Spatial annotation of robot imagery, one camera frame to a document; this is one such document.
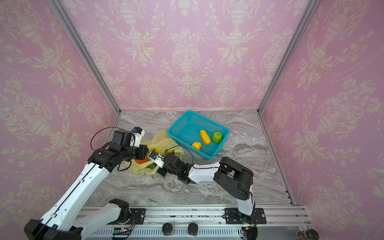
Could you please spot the yellow orange toy mango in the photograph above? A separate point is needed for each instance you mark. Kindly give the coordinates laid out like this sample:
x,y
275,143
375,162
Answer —
x,y
205,137

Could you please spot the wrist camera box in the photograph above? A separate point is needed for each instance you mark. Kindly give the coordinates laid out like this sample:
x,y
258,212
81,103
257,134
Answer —
x,y
138,134
156,158

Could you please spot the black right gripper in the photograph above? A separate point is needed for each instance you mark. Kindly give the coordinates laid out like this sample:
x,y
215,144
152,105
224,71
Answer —
x,y
163,169

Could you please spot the black knob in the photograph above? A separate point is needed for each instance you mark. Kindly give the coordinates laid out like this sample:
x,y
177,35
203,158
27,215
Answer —
x,y
167,229
193,229

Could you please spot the aluminium corner post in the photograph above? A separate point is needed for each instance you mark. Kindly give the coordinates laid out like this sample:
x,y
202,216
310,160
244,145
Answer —
x,y
74,34
295,39

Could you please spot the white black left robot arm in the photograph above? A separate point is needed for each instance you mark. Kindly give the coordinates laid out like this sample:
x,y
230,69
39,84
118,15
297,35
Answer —
x,y
61,223

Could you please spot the black knob right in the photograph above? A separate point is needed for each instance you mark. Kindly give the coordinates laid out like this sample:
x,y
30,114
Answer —
x,y
193,229

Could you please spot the small yellow orange toy fruit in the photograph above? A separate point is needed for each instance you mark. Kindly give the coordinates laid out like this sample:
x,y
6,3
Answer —
x,y
197,146

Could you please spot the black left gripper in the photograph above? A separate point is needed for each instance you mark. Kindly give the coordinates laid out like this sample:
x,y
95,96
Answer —
x,y
144,150

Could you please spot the yellow translucent plastic bag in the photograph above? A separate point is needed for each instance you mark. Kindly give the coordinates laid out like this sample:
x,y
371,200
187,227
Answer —
x,y
161,143

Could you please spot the green toy apple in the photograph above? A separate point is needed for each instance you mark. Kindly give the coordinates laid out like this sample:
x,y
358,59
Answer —
x,y
217,137

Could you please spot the aluminium corner post left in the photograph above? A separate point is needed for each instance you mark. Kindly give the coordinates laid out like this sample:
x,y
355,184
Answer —
x,y
74,34

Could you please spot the black knob left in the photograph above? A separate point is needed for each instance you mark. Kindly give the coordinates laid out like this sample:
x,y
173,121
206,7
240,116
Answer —
x,y
167,229

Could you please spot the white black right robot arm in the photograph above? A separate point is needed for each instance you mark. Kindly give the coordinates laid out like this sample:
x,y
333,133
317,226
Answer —
x,y
233,177

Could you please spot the aluminium corner post right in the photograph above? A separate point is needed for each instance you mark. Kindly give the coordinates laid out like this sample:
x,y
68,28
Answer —
x,y
295,39

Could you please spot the teal plastic mesh basket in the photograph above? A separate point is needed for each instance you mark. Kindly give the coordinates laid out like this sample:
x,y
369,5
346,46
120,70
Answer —
x,y
186,131

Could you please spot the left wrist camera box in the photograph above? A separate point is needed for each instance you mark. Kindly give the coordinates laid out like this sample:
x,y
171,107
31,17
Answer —
x,y
138,134

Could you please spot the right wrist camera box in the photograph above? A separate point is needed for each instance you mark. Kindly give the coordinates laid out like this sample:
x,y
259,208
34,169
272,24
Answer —
x,y
156,158

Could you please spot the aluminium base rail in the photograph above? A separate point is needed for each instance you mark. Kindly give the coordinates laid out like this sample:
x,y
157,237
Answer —
x,y
216,222

